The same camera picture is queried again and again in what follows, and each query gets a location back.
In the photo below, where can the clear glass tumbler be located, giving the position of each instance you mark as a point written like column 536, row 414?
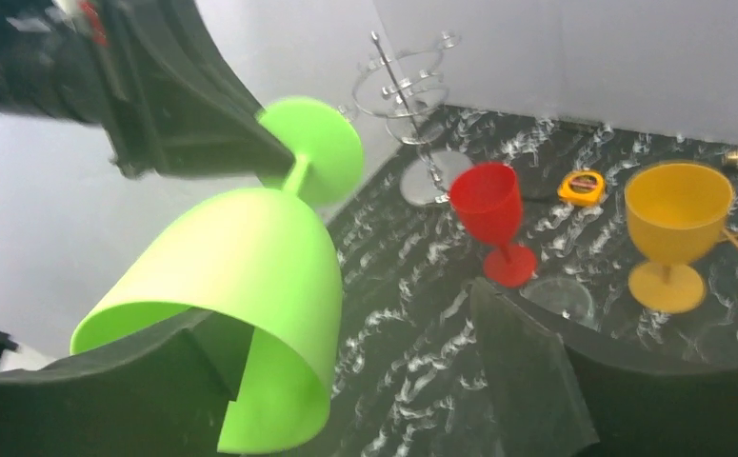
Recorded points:
column 563, row 296

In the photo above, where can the silver round glass rack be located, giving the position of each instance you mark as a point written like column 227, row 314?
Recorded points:
column 406, row 90

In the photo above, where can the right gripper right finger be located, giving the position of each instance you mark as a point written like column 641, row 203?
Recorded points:
column 559, row 388

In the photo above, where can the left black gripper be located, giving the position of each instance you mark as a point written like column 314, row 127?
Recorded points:
column 148, row 72

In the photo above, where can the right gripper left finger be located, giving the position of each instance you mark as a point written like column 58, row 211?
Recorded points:
column 161, row 391

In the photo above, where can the red plastic wine glass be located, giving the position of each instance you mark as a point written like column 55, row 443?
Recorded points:
column 488, row 202

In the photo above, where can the green plastic wine glass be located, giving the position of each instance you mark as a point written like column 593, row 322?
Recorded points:
column 260, row 257

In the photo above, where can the orange wine glass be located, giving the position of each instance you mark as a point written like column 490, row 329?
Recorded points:
column 676, row 211

